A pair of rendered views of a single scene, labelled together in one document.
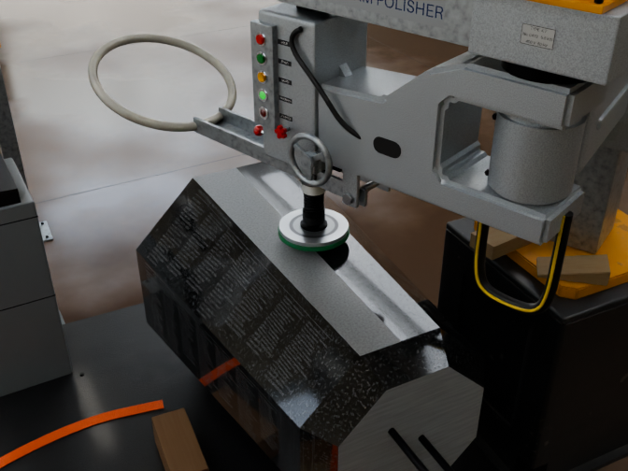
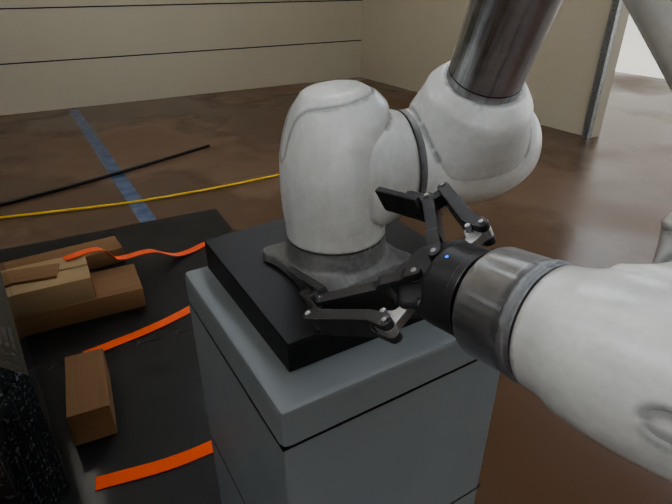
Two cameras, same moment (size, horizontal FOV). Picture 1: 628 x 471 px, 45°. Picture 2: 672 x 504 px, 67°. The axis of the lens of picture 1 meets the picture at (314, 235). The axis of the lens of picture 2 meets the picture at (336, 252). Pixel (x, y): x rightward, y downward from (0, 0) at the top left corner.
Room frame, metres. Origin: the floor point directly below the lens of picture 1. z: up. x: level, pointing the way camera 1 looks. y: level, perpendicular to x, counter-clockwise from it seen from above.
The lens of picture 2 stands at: (3.07, 1.20, 1.26)
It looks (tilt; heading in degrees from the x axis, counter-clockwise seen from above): 28 degrees down; 178
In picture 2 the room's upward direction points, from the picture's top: straight up
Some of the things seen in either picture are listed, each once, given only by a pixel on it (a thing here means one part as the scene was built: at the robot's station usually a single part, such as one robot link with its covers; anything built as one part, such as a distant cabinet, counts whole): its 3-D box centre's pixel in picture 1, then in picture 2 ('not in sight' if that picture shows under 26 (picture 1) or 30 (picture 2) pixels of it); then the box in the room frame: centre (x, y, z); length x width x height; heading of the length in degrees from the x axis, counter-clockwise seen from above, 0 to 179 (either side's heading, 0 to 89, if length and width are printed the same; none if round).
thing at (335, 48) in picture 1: (335, 95); not in sight; (1.93, -0.06, 1.32); 0.36 x 0.22 x 0.45; 49
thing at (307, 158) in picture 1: (318, 155); not in sight; (1.81, -0.01, 1.20); 0.15 x 0.10 x 0.15; 49
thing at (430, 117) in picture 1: (430, 134); not in sight; (1.72, -0.29, 1.30); 0.74 x 0.23 x 0.49; 49
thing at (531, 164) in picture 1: (535, 148); not in sight; (1.55, -0.50, 1.34); 0.19 x 0.19 x 0.20
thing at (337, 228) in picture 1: (313, 226); not in sight; (1.98, 0.00, 0.87); 0.21 x 0.21 x 0.01
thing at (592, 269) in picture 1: (572, 265); not in sight; (1.87, -0.77, 0.80); 0.20 x 0.10 x 0.05; 77
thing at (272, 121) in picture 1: (265, 75); not in sight; (1.94, 0.13, 1.37); 0.08 x 0.03 x 0.28; 49
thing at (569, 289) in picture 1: (574, 236); not in sight; (2.10, -0.85, 0.76); 0.49 x 0.49 x 0.05; 26
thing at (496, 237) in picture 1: (504, 236); not in sight; (2.03, -0.60, 0.81); 0.20 x 0.10 x 0.05; 124
